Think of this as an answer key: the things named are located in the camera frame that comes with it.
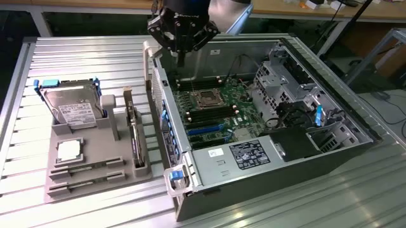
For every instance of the black expansion slot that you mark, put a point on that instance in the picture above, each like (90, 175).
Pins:
(212, 142)

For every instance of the blue card retainer clips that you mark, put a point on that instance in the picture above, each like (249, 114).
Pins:
(165, 114)

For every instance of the brown cardboard box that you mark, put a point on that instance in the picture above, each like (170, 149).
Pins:
(392, 61)

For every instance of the CPU socket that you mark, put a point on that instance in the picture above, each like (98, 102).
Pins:
(208, 98)

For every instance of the green motherboard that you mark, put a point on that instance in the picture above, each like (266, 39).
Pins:
(241, 111)

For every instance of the silver hard disk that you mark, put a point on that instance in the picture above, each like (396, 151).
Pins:
(73, 107)

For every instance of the silver CPU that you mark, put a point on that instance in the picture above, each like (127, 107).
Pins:
(69, 149)

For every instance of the aluminium frame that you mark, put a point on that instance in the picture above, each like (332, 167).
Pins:
(374, 54)

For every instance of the grey fixture post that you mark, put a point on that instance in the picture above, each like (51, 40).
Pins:
(147, 59)

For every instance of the white small boxes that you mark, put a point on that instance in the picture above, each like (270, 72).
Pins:
(321, 4)

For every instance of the silver chipset heat sink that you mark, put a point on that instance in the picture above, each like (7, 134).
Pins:
(244, 135)

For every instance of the black RAM slot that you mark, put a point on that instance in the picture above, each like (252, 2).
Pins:
(214, 117)
(201, 82)
(213, 114)
(210, 109)
(200, 79)
(202, 85)

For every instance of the black graphics card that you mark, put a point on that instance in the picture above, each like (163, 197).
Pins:
(135, 133)

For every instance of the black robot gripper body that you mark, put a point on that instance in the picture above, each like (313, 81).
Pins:
(183, 10)

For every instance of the wooden desk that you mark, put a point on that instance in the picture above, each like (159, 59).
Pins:
(365, 13)

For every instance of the black open PC case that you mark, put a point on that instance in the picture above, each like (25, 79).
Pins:
(254, 194)

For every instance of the blue disk bay latch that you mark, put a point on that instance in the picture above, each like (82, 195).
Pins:
(320, 115)

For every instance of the green RAM stick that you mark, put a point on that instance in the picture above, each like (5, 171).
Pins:
(86, 167)
(85, 184)

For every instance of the blue expansion slot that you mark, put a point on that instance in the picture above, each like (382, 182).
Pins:
(205, 129)

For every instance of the black stand pole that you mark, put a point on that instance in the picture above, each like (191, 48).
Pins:
(346, 28)

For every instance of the silver metal disk bay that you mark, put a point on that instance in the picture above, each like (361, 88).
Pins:
(276, 78)

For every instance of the blue disk caddy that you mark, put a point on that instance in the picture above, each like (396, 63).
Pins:
(51, 83)

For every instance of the grey parts rack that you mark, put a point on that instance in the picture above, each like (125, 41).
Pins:
(121, 152)

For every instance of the grey power supply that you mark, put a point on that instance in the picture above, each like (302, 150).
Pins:
(222, 168)

